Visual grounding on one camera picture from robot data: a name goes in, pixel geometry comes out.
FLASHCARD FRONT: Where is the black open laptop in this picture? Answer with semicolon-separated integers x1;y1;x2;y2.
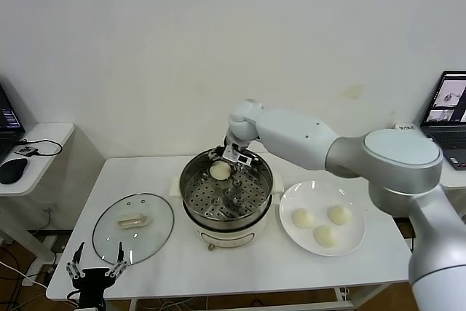
0;83;26;165

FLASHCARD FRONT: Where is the white main table frame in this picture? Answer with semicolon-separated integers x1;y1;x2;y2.
129;281;396;311

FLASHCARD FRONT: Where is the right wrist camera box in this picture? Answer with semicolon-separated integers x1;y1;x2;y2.
222;146;253;165

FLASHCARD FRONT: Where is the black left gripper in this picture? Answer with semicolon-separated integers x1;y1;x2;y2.
65;240;131;310

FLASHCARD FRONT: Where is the black computer mouse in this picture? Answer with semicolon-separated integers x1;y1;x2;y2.
0;157;29;185

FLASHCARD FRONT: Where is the white steamed baozi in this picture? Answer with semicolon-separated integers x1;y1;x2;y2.
209;162;232;182
327;205;354;225
312;225;341;247
291;208;316;228

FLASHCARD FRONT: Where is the thin black usb cable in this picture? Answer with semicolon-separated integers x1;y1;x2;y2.
16;138;63;159

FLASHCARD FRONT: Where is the small black usb device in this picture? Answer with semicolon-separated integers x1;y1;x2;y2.
14;146;39;158

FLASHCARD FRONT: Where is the glass pot lid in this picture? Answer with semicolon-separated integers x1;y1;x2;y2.
92;192;175;267

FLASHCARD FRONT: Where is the grey open laptop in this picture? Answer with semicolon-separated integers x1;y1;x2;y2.
420;70;466;172

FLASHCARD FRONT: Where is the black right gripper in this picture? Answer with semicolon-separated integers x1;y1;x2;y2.
208;136;260;174

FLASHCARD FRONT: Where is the white electric cooker base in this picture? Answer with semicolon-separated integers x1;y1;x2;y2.
181;194;271;253

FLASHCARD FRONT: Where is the white round plate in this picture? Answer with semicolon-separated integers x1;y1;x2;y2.
279;179;366;257

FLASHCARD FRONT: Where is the stainless steel steamer basket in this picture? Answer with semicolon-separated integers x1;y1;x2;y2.
169;146;284;221

